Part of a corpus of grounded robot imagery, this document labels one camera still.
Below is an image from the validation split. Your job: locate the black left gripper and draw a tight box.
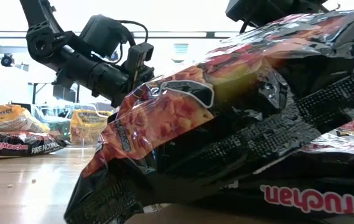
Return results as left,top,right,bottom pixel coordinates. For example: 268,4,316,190
114,67,157,106

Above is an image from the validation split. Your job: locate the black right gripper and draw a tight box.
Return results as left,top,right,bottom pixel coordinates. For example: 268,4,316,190
225,0,332,29

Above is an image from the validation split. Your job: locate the yellow Maruchan noodle pack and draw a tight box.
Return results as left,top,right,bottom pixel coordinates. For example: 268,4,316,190
70,108,114,147
0,104,50,134

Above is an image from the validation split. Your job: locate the black background gantry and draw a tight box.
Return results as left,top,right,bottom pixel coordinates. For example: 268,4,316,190
27,81,81,105

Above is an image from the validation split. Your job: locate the clear plastic bin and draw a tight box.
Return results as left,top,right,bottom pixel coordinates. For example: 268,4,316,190
30,102,115,149

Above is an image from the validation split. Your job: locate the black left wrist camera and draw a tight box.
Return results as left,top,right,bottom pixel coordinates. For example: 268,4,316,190
125,42,155,74

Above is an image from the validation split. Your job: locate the black ceiling-hung camera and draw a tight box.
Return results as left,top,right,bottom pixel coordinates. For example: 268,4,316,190
0,52,16,68

